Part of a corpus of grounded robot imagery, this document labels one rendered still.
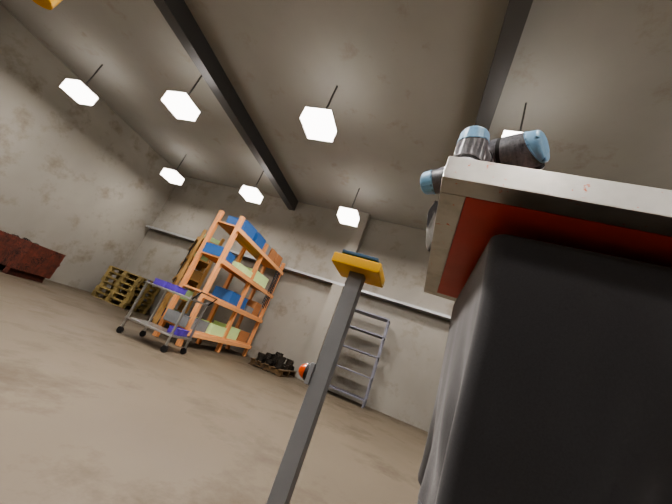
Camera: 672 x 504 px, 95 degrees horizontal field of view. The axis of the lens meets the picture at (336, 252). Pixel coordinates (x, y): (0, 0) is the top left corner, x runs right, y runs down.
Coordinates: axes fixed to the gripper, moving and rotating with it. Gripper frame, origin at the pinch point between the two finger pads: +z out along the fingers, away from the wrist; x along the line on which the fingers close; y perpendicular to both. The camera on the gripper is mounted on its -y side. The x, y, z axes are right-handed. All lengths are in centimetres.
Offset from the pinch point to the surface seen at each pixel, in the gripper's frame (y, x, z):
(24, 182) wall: 343, 899, -60
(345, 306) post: 10.1, 18.4, 18.1
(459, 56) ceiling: 212, 49, -355
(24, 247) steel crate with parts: 344, 756, 64
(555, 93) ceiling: 256, -71, -359
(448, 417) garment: -7.5, -8.8, 32.4
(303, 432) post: 10, 17, 48
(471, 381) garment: -21.7, -8.6, 26.9
